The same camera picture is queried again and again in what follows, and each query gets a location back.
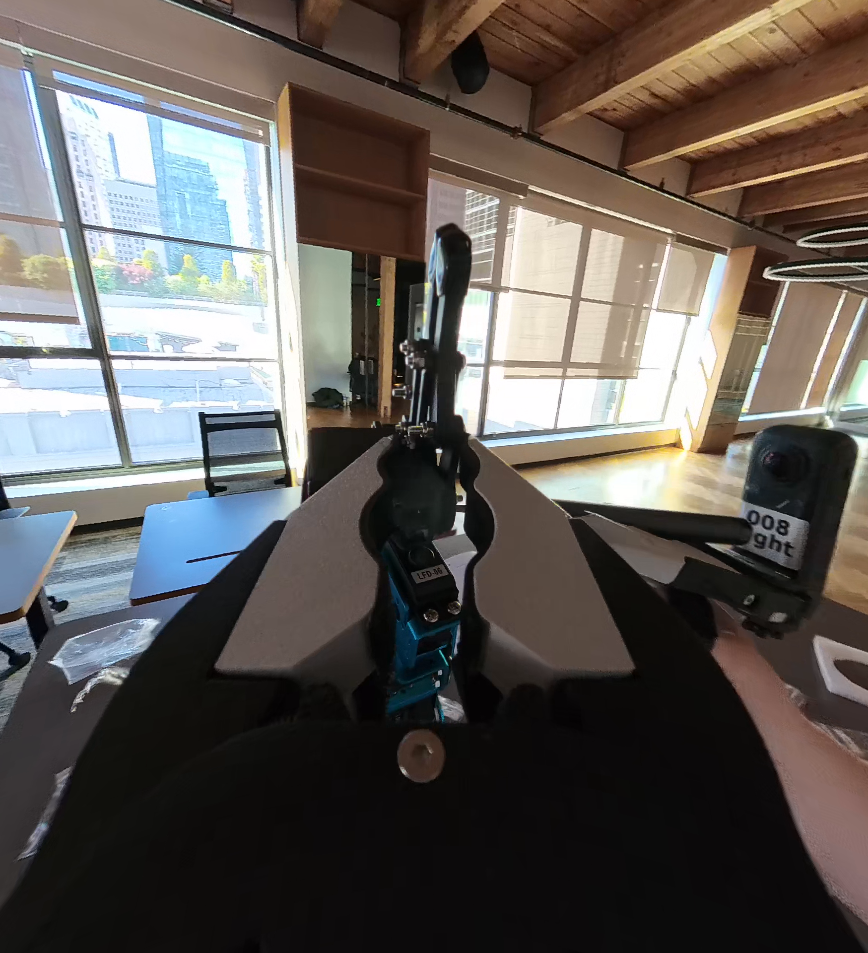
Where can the small clear plastic bag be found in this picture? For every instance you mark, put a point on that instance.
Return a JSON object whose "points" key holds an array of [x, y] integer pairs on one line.
{"points": [[46, 815]]}

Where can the crumpled clear plastic wrap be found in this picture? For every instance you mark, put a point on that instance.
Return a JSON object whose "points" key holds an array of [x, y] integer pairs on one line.
{"points": [[99, 648]]}

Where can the dark desk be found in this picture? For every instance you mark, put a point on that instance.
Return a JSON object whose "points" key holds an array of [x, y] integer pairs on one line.
{"points": [[17, 744]]}

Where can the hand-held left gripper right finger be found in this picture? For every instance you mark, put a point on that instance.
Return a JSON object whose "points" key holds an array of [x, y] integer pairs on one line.
{"points": [[545, 595]]}

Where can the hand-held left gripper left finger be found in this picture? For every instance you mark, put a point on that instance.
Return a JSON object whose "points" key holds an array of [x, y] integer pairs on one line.
{"points": [[300, 595]]}

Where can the wooden corner pillar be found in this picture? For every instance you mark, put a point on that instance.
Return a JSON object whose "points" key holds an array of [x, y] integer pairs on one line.
{"points": [[724, 335]]}

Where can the dark ceiling fixture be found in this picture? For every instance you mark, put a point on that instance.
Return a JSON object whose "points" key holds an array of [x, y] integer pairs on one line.
{"points": [[471, 63]]}

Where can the white square foam with hole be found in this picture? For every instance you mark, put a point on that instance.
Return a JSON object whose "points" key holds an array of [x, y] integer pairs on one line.
{"points": [[832, 670]]}

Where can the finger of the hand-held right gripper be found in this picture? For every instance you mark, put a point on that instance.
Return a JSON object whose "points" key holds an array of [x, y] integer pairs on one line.
{"points": [[642, 558]]}

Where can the blue and black toy robot arm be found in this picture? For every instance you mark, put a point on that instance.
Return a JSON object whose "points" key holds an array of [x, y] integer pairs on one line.
{"points": [[422, 491]]}

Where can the crumpled clear plastic bag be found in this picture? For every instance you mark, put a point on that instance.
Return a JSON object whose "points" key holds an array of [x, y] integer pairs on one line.
{"points": [[99, 689]]}

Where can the grey desk with slot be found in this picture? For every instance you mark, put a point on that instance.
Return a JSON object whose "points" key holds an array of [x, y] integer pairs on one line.
{"points": [[2, 558], [203, 528]]}

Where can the beige roller window blind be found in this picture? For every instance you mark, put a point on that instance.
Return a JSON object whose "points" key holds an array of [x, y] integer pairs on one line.
{"points": [[553, 298], [2, 186], [687, 279]]}

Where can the person's right forearm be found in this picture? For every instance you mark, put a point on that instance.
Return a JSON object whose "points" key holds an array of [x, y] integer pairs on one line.
{"points": [[836, 782]]}

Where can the dark green bag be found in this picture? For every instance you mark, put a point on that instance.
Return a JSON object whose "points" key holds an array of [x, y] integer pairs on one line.
{"points": [[327, 397]]}

